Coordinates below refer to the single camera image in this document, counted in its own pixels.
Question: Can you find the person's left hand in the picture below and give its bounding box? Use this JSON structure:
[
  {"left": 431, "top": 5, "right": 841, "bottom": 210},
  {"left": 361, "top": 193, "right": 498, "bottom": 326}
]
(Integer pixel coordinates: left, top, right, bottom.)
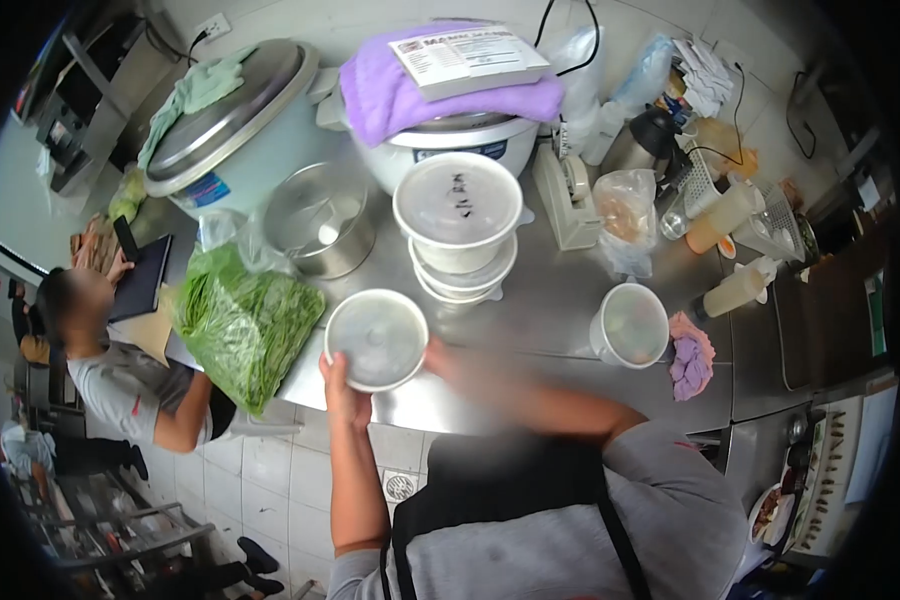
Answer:
[{"left": 318, "top": 351, "right": 376, "bottom": 435}]

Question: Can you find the person's right hand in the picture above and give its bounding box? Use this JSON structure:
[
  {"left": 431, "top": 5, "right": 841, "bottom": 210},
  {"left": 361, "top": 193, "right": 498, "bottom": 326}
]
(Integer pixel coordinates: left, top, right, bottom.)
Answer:
[{"left": 422, "top": 337, "right": 459, "bottom": 380}]

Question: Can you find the round white lidded container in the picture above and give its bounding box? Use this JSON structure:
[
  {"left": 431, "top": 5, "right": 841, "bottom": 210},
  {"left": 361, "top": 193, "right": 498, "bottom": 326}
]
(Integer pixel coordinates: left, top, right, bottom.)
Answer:
[{"left": 324, "top": 288, "right": 430, "bottom": 394}]

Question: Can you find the bag of green vegetables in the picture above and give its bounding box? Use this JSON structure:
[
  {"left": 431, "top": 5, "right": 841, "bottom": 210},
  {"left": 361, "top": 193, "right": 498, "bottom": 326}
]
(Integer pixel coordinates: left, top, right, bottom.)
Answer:
[{"left": 172, "top": 210, "right": 327, "bottom": 418}]

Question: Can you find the steel pot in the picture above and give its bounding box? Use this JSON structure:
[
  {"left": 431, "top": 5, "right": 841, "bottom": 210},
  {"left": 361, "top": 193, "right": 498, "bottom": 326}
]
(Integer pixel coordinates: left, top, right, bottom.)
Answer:
[{"left": 262, "top": 161, "right": 378, "bottom": 280}]

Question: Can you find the beige cutting board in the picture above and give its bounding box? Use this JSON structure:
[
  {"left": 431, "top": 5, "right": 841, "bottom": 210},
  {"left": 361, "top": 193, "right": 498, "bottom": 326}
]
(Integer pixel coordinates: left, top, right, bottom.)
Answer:
[{"left": 108, "top": 288, "right": 183, "bottom": 369}]

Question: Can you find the marked white lidded container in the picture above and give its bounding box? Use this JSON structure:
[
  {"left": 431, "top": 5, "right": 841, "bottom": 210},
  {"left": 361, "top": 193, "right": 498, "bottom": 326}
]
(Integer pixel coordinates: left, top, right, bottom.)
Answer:
[{"left": 392, "top": 152, "right": 525, "bottom": 275}]

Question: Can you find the black notebook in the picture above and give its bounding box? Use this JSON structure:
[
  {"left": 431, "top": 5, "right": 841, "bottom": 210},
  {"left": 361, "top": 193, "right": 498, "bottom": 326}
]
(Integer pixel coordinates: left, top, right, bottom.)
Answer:
[{"left": 107, "top": 234, "right": 174, "bottom": 324}]

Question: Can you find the large steel-lid rice cooker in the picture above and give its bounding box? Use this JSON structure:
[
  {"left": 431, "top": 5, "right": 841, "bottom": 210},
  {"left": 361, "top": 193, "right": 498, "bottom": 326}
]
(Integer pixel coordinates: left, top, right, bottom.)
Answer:
[{"left": 144, "top": 39, "right": 346, "bottom": 223}]

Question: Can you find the black phone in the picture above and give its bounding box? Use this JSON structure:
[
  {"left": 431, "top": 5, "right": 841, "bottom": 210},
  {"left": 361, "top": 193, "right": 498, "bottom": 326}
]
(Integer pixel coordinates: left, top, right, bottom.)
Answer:
[{"left": 112, "top": 216, "right": 141, "bottom": 264}]

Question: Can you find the white rice cooker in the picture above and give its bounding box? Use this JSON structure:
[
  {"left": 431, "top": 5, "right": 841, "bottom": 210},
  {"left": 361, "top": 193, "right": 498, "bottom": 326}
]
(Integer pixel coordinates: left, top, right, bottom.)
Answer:
[{"left": 317, "top": 67, "right": 541, "bottom": 198}]

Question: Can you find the person's body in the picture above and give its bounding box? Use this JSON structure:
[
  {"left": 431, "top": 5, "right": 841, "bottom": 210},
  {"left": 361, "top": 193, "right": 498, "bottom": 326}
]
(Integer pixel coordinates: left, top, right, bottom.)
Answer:
[{"left": 326, "top": 416, "right": 751, "bottom": 600}]

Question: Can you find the metal rack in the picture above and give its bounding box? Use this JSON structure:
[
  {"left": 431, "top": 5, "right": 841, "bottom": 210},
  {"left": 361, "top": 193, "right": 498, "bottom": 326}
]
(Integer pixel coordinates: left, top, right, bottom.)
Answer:
[{"left": 15, "top": 472, "right": 219, "bottom": 600}]

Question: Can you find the green cabbage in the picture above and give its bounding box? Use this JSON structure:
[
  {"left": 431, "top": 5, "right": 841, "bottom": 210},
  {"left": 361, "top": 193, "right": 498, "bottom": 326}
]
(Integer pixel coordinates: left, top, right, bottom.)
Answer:
[{"left": 107, "top": 168, "right": 150, "bottom": 225}]

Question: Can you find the purple towel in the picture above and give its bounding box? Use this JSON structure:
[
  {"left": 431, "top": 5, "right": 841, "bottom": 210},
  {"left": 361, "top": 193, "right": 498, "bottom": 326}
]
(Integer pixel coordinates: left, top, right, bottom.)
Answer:
[{"left": 339, "top": 21, "right": 565, "bottom": 149}]

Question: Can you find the beige tape dispenser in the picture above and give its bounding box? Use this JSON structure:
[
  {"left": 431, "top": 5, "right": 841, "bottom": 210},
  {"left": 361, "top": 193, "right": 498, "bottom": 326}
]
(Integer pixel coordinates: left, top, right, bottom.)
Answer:
[{"left": 532, "top": 144, "right": 606, "bottom": 252}]

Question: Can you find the white tub with clear lid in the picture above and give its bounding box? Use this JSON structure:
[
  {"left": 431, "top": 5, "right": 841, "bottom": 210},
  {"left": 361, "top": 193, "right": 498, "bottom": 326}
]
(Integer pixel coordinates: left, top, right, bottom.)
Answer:
[{"left": 589, "top": 282, "right": 673, "bottom": 370}]

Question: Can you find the green cloth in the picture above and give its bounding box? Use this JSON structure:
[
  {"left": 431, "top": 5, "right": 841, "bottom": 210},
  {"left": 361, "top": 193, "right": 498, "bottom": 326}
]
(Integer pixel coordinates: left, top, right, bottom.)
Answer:
[{"left": 136, "top": 46, "right": 258, "bottom": 171}]

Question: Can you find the clear bag with food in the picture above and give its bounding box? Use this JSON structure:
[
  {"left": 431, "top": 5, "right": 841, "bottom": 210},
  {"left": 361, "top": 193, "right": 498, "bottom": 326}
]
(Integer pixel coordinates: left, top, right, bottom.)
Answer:
[{"left": 592, "top": 169, "right": 659, "bottom": 279}]

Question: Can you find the flat white printed box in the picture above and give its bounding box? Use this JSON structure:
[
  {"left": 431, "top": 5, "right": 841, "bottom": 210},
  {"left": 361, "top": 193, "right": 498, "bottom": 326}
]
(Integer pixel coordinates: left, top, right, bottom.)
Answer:
[{"left": 388, "top": 24, "right": 552, "bottom": 103}]

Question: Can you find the pink and purple cloth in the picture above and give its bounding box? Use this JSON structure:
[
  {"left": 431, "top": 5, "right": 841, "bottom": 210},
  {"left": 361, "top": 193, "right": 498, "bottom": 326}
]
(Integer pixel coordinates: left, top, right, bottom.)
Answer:
[{"left": 667, "top": 311, "right": 717, "bottom": 402}]

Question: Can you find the black and steel appliance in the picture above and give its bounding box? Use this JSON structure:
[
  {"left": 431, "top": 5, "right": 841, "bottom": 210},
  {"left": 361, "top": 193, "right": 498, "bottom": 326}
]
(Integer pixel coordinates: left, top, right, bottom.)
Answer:
[{"left": 11, "top": 7, "right": 168, "bottom": 198}]

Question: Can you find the clear glass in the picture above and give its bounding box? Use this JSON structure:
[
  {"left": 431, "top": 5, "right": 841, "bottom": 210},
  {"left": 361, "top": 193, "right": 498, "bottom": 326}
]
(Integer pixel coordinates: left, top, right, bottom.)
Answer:
[{"left": 660, "top": 198, "right": 696, "bottom": 242}]

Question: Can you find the steel thermos jug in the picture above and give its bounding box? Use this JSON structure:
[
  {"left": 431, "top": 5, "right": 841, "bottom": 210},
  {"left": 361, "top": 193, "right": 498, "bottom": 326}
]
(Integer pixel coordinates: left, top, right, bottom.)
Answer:
[{"left": 600, "top": 105, "right": 684, "bottom": 183}]

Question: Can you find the clear plastic bag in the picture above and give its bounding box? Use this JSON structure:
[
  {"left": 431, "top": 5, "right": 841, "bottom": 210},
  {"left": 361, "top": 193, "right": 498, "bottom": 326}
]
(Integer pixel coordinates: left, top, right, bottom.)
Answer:
[{"left": 546, "top": 26, "right": 609, "bottom": 167}]

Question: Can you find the pale squeeze bottle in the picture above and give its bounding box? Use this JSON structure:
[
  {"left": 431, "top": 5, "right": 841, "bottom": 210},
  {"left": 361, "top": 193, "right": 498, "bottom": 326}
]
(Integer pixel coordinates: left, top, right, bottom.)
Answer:
[{"left": 692, "top": 256, "right": 782, "bottom": 321}]

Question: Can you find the orange squeeze bottle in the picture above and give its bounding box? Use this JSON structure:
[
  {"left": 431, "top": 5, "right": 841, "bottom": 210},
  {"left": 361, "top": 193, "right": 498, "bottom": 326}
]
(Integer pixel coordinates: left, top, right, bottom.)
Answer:
[{"left": 684, "top": 182, "right": 766, "bottom": 255}]

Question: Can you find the bluish plastic bag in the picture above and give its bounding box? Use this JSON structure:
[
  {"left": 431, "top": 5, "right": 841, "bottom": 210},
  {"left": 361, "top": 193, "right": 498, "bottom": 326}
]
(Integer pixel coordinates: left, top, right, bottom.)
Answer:
[{"left": 611, "top": 33, "right": 677, "bottom": 115}]

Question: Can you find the plate of food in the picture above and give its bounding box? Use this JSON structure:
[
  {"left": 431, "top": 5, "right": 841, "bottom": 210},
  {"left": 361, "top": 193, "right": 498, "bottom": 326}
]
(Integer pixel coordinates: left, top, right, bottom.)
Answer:
[{"left": 747, "top": 483, "right": 797, "bottom": 548}]

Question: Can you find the white plastic basket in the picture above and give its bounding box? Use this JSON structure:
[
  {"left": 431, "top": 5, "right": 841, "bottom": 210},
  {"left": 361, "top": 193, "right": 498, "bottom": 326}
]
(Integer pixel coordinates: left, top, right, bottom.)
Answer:
[{"left": 731, "top": 183, "right": 808, "bottom": 264}]

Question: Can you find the pile of paper slips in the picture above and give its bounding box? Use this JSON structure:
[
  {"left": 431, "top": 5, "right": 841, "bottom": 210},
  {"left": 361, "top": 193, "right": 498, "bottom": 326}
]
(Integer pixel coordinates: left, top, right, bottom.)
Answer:
[{"left": 671, "top": 37, "right": 737, "bottom": 120}]

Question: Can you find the tray of food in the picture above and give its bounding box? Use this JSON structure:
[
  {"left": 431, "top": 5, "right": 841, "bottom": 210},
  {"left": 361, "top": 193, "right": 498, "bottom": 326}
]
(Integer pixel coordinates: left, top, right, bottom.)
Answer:
[{"left": 783, "top": 397, "right": 865, "bottom": 558}]

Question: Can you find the wall socket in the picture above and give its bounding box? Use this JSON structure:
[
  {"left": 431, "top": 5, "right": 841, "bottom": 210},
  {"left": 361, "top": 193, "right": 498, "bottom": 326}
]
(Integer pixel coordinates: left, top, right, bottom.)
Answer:
[{"left": 195, "top": 12, "right": 233, "bottom": 45}]

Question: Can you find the thin black cable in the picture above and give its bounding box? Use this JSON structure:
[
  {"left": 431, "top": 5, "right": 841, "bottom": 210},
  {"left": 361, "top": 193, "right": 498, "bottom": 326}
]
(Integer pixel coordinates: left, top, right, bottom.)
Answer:
[{"left": 686, "top": 62, "right": 748, "bottom": 171}]

